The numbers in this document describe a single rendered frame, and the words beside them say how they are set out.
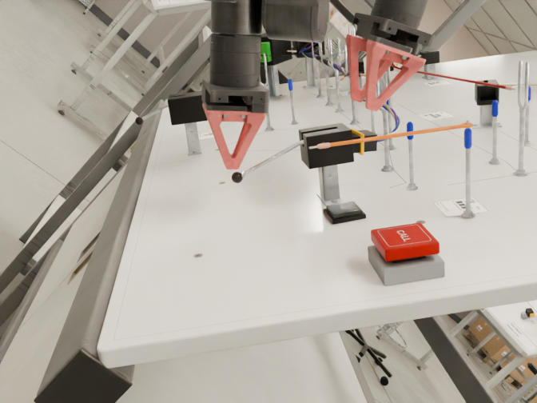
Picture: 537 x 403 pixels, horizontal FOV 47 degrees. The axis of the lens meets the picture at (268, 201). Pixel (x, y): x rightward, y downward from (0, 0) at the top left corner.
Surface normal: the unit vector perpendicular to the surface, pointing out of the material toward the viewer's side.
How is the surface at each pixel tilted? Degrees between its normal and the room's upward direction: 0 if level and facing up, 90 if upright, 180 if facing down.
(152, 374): 0
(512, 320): 50
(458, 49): 90
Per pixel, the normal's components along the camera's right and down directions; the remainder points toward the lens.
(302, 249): -0.11, -0.93
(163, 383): 0.68, -0.71
